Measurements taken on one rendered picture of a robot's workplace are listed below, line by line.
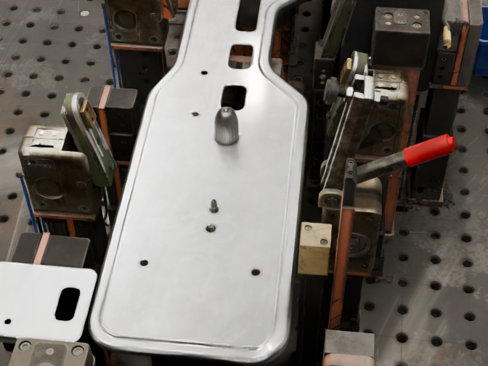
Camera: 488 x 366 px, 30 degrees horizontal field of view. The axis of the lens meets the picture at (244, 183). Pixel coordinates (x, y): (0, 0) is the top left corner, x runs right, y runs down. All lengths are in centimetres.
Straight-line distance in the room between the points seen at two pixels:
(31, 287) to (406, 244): 65
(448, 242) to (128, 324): 64
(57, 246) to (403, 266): 58
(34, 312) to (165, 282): 15
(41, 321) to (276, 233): 29
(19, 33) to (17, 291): 91
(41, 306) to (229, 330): 21
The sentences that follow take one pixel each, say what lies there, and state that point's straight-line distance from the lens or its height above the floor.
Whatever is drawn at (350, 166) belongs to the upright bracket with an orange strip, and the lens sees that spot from 89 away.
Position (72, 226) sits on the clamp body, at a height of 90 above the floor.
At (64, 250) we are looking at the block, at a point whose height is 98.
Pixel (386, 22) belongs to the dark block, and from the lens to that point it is 119.
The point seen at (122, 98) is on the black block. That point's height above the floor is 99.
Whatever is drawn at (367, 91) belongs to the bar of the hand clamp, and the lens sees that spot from 94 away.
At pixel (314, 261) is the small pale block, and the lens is 101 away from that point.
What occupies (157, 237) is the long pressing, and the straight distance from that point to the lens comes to 109.
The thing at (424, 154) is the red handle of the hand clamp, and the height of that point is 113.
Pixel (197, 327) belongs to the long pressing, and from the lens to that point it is 101.
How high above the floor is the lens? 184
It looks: 48 degrees down
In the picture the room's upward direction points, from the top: 1 degrees counter-clockwise
